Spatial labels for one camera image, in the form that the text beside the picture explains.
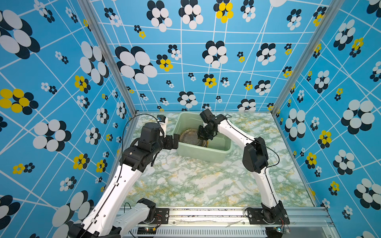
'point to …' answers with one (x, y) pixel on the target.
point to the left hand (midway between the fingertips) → (172, 133)
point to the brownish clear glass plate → (190, 136)
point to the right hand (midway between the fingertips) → (199, 136)
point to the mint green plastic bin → (218, 149)
